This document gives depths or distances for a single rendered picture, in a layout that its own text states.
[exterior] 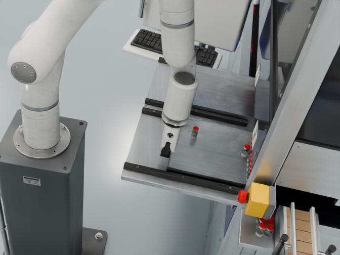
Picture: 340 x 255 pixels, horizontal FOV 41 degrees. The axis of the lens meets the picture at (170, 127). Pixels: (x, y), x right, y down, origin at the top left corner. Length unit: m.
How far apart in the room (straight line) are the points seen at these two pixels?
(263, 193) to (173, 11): 0.58
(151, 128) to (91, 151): 1.14
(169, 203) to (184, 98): 1.31
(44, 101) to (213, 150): 0.61
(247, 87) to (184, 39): 0.79
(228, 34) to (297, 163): 1.04
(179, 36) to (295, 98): 0.33
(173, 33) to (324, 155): 0.53
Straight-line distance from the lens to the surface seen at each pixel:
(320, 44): 1.11
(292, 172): 1.38
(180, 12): 1.17
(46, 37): 1.28
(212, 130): 1.71
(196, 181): 1.51
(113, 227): 2.44
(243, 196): 1.36
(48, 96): 1.44
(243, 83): 1.98
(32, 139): 1.57
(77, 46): 3.57
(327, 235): 1.63
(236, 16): 2.19
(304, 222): 1.49
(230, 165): 1.61
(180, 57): 1.24
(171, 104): 1.35
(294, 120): 1.24
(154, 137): 1.64
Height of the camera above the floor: 2.04
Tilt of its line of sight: 43 degrees down
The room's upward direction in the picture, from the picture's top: 12 degrees clockwise
